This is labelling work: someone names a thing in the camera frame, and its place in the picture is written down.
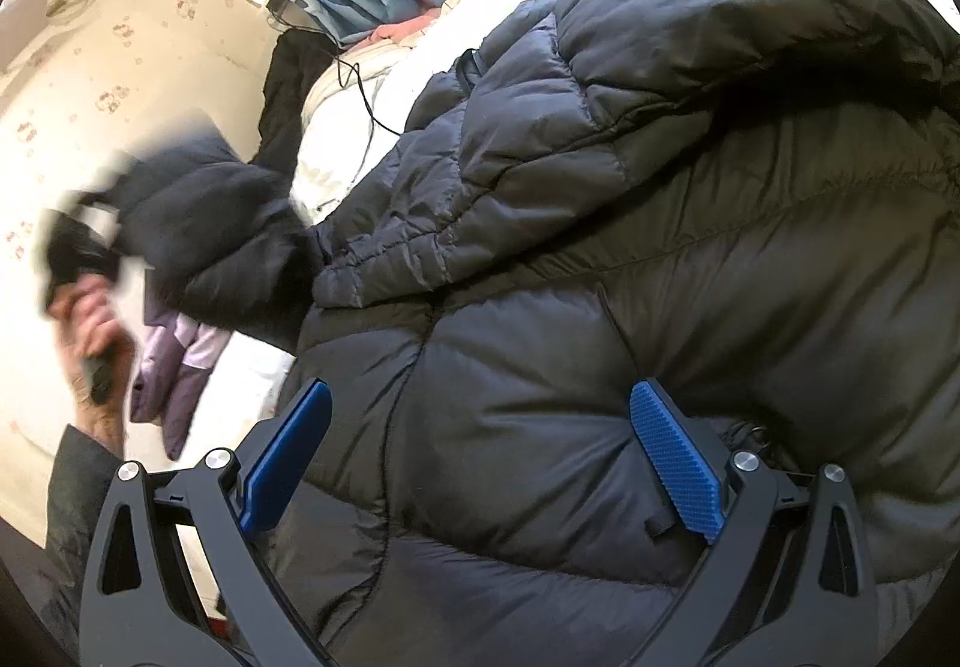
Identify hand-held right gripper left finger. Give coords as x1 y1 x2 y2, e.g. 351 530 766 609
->
77 378 335 667

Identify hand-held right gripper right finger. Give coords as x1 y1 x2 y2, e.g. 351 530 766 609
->
622 378 880 667

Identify black puffer jacket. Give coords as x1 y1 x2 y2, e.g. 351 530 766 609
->
112 0 960 667

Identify person's left forearm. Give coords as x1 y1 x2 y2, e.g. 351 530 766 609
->
41 367 155 649

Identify person's left hand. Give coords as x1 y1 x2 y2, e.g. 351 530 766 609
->
49 275 137 379

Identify purple jacket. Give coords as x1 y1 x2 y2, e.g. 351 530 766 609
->
129 303 230 462

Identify black garment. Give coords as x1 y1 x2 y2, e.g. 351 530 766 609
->
255 26 338 177

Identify pink cloth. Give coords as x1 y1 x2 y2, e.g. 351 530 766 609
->
366 8 445 49

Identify black cable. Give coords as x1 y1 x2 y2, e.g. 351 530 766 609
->
283 11 407 137

